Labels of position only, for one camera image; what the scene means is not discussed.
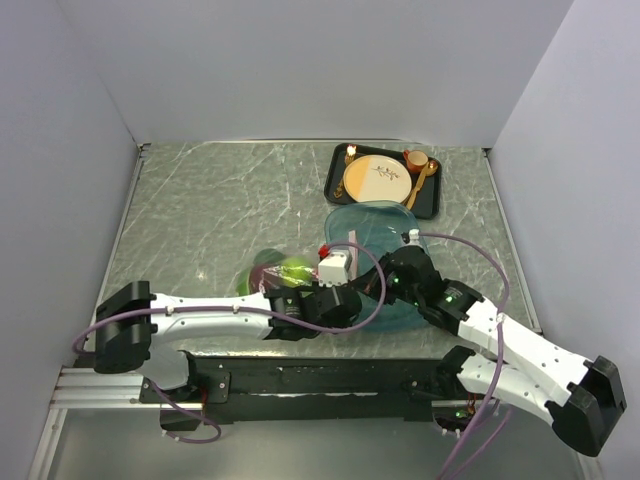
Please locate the cream orange plate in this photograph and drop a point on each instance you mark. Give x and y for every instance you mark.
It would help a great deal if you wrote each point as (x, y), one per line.
(377, 178)

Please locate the clear zip top bag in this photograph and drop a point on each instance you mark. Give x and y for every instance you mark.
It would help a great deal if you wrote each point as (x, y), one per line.
(314, 263)

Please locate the gold fork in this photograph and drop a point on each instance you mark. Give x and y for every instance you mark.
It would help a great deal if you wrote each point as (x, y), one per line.
(349, 158)

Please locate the green lime toy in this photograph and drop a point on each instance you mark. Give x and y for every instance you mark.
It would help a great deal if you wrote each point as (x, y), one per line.
(250, 278)

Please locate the gold spoon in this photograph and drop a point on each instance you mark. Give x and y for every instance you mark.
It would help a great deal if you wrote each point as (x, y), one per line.
(430, 168)

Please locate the green apple toy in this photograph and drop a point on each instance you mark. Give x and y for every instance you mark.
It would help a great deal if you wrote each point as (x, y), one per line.
(296, 271)

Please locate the teal plastic food container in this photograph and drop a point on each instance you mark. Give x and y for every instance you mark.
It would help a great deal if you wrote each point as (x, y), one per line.
(378, 227)

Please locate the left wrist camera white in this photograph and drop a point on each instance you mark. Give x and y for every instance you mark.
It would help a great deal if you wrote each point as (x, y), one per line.
(334, 266)

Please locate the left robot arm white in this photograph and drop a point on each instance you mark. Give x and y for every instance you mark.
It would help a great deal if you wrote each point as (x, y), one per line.
(147, 323)

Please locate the red apple toy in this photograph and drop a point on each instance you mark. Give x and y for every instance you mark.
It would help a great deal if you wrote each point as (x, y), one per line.
(268, 278)

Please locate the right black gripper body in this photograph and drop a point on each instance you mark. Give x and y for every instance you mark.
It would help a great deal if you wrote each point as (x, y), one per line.
(394, 289)

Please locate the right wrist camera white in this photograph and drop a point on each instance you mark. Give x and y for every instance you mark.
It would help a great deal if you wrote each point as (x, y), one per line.
(412, 238)

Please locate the black base frame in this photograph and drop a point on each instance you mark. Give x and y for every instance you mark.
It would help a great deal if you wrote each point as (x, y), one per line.
(241, 389)

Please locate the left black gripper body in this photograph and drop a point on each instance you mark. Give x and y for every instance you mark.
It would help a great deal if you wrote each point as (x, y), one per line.
(318, 289)

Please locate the black serving tray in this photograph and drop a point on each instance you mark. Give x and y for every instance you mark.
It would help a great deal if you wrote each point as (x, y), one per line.
(426, 205)

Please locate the orange small cup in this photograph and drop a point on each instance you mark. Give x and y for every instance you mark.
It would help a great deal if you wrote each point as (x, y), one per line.
(415, 160)

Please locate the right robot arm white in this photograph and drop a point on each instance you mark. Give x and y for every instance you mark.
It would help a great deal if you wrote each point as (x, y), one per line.
(581, 399)

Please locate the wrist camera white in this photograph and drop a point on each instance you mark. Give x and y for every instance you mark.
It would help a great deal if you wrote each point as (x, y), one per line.
(334, 266)
(412, 238)

